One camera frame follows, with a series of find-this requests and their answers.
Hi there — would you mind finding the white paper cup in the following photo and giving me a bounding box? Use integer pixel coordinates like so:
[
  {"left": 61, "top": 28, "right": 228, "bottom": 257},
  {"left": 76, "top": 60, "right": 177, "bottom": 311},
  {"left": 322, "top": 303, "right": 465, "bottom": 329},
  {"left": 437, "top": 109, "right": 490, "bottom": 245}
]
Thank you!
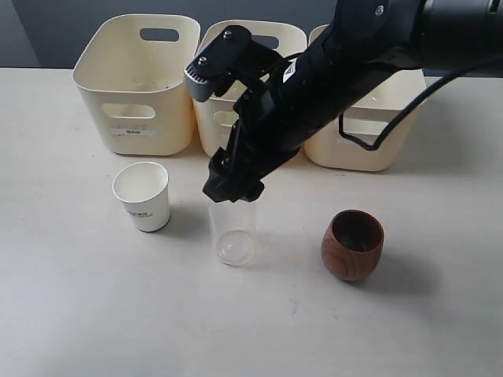
[{"left": 112, "top": 161, "right": 171, "bottom": 232}]

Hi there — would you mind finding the clear plastic bottle white cap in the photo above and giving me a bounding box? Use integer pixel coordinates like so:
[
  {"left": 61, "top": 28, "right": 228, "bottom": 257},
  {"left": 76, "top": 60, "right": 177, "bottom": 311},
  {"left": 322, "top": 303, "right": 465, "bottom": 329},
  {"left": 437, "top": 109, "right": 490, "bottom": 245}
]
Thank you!
[{"left": 208, "top": 201, "right": 256, "bottom": 267}]

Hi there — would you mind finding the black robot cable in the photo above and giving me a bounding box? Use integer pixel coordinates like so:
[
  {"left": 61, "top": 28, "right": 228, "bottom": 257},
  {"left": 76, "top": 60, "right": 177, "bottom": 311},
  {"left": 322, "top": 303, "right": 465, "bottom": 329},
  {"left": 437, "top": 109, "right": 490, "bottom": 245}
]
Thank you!
[{"left": 336, "top": 54, "right": 503, "bottom": 152}]

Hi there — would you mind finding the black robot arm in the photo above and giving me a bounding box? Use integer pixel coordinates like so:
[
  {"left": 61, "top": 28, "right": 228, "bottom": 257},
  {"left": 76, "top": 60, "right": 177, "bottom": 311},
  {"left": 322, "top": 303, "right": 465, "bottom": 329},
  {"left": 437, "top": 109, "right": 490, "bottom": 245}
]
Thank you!
[{"left": 196, "top": 1, "right": 502, "bottom": 203}]

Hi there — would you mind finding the cream plastic bin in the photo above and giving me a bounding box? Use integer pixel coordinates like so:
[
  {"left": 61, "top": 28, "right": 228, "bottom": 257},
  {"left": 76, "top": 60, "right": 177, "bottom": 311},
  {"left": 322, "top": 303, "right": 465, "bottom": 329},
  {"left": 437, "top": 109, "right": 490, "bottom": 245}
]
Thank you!
[
  {"left": 72, "top": 14, "right": 200, "bottom": 156},
  {"left": 304, "top": 70, "right": 426, "bottom": 172},
  {"left": 193, "top": 20, "right": 307, "bottom": 156}
]

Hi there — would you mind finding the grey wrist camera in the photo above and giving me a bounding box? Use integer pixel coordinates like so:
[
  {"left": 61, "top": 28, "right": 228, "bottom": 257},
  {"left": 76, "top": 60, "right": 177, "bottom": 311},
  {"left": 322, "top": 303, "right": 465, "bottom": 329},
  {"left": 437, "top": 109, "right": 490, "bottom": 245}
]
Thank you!
[{"left": 183, "top": 24, "right": 255, "bottom": 101}]

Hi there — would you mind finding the brown wooden cup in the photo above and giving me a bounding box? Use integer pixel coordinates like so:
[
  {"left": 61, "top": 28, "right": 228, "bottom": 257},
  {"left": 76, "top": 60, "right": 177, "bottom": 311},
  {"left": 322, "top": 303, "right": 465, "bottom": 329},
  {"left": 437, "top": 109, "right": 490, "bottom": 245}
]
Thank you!
[{"left": 321, "top": 209, "right": 384, "bottom": 282}]

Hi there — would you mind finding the middle cream plastic bin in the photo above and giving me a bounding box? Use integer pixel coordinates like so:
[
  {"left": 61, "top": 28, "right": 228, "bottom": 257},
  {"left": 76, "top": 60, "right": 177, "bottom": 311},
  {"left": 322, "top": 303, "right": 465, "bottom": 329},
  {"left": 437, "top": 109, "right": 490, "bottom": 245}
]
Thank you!
[{"left": 193, "top": 20, "right": 307, "bottom": 156}]

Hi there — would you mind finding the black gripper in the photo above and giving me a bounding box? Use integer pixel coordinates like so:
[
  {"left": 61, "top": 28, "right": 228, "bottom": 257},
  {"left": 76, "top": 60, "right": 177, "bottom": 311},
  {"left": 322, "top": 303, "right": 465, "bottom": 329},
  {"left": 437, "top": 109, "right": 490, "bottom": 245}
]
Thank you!
[{"left": 203, "top": 42, "right": 338, "bottom": 203}]

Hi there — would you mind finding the right cream plastic bin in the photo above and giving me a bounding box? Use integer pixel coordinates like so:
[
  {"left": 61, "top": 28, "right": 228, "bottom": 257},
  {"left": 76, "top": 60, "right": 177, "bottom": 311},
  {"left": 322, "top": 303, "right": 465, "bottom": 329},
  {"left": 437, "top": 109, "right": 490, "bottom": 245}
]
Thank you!
[{"left": 304, "top": 70, "right": 426, "bottom": 172}]

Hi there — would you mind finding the left cream plastic bin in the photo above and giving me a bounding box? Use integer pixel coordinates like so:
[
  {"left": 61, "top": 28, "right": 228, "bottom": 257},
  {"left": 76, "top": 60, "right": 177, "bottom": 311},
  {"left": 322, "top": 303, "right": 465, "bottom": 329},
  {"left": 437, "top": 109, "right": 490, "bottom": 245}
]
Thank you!
[{"left": 72, "top": 14, "right": 200, "bottom": 156}]

